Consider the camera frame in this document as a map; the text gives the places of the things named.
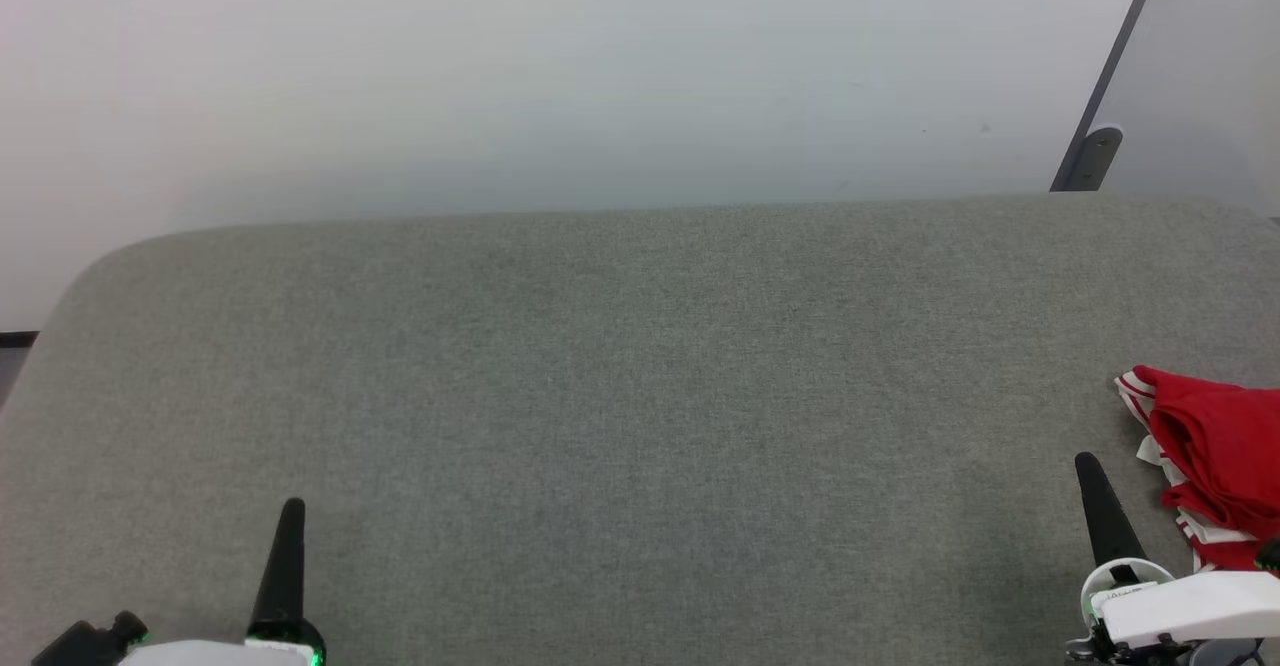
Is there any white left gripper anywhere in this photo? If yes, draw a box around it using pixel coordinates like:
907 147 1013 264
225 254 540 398
118 497 328 666

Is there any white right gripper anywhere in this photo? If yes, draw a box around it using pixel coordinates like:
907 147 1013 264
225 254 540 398
1068 451 1280 661

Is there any red and white basketball jersey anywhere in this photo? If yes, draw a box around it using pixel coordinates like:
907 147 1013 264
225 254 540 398
1114 365 1280 575

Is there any grey fabric sofa seat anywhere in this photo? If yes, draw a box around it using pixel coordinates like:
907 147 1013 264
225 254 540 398
0 193 1280 666

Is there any dark grey slanted post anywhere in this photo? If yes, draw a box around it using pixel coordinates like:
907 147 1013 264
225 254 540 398
1049 0 1173 193

